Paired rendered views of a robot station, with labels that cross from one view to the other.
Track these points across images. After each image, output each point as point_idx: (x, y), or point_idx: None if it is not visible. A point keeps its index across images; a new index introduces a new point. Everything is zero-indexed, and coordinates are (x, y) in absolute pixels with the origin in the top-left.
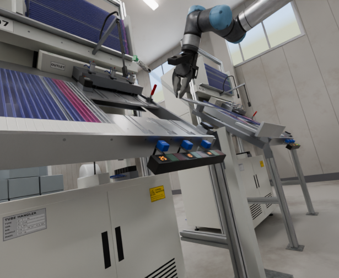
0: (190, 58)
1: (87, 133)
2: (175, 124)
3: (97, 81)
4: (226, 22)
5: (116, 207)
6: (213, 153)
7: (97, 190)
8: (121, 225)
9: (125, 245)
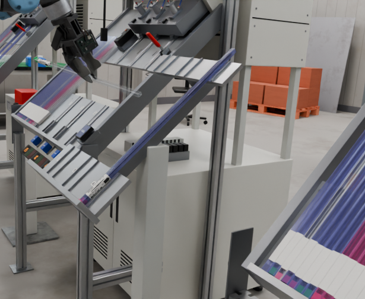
0: (60, 35)
1: (21, 120)
2: (92, 117)
3: (140, 29)
4: None
5: None
6: None
7: (113, 154)
8: (119, 196)
9: (119, 213)
